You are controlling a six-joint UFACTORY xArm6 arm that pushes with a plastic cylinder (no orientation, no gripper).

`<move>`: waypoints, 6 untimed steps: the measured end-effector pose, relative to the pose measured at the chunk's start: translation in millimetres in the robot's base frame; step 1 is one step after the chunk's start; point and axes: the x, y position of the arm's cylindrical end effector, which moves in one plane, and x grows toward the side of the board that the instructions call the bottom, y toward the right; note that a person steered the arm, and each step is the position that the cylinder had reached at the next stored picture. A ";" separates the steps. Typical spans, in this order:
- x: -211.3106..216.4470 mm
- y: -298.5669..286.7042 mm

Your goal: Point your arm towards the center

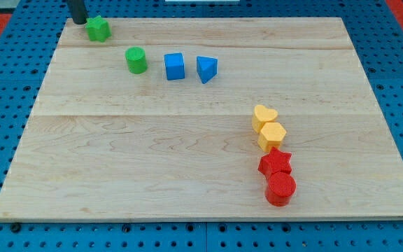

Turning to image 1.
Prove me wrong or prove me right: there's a light wooden board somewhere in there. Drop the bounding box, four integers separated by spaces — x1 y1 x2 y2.
0 17 403 223

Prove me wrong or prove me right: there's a blue triangle block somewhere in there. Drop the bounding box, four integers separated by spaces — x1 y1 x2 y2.
196 56 218 84

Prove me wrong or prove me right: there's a yellow heart block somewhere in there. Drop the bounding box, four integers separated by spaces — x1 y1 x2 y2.
251 104 278 133

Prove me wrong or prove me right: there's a blue cube block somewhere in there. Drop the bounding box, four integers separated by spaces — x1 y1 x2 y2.
164 52 185 81

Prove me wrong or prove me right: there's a yellow hexagon block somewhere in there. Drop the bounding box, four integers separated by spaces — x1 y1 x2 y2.
257 122 287 153

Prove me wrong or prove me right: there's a red star block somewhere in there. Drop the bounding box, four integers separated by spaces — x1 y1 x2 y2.
258 147 292 179

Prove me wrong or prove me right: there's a green cylinder block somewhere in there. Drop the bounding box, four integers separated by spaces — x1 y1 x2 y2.
125 47 148 74

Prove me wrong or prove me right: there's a red cylinder block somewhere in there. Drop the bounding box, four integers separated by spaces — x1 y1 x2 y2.
265 172 297 207

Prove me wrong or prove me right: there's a green star block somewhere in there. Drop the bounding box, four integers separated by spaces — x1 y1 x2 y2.
85 15 111 43

